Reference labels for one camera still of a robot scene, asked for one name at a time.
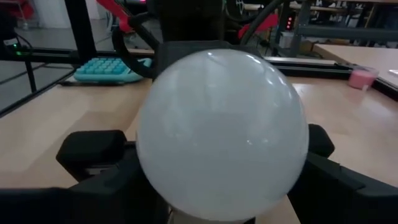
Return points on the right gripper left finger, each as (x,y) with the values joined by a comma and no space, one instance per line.
(93,202)

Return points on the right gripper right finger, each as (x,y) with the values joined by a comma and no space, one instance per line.
(342,202)

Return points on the white lightbulb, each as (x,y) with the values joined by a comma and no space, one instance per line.
(220,140)

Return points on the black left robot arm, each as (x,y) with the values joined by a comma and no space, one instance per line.
(189,18)

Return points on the teal calculator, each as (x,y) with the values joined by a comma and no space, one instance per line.
(102,70)

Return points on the red chair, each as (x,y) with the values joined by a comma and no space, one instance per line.
(264,25)

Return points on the pink round ball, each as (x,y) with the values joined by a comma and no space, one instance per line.
(360,79)

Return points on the light wooden desk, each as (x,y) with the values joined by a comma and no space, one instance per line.
(357,56)

